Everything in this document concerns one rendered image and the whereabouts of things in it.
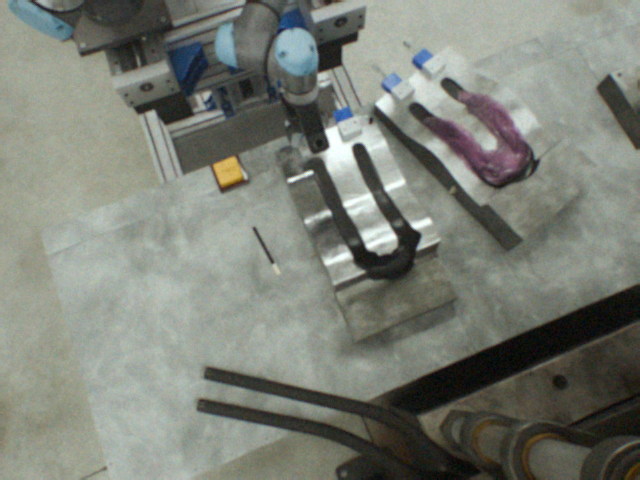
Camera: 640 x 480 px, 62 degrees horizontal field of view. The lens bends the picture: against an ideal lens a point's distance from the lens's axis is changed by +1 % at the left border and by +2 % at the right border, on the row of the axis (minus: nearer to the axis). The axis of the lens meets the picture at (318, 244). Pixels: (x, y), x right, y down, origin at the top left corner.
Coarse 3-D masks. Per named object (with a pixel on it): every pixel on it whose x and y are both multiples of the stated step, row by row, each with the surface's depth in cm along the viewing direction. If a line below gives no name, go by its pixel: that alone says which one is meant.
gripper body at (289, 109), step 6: (282, 96) 115; (282, 102) 116; (288, 102) 108; (312, 102) 108; (288, 108) 114; (294, 108) 114; (300, 108) 108; (288, 114) 114; (294, 114) 114; (294, 120) 113; (294, 126) 115
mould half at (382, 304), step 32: (288, 160) 127; (352, 160) 127; (384, 160) 127; (320, 192) 126; (352, 192) 126; (320, 224) 123; (384, 224) 119; (416, 224) 118; (320, 256) 121; (416, 256) 121; (352, 288) 121; (384, 288) 122; (416, 288) 122; (448, 288) 121; (352, 320) 120; (384, 320) 120
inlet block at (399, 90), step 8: (392, 72) 135; (384, 80) 135; (392, 80) 135; (400, 80) 135; (384, 88) 136; (392, 88) 134; (400, 88) 133; (408, 88) 133; (392, 96) 135; (400, 96) 132; (408, 96) 134; (400, 104) 135
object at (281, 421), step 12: (192, 408) 119; (204, 408) 118; (216, 408) 118; (228, 408) 118; (240, 408) 117; (252, 408) 118; (252, 420) 116; (264, 420) 115; (276, 420) 115; (288, 420) 114; (300, 420) 114; (300, 432) 114
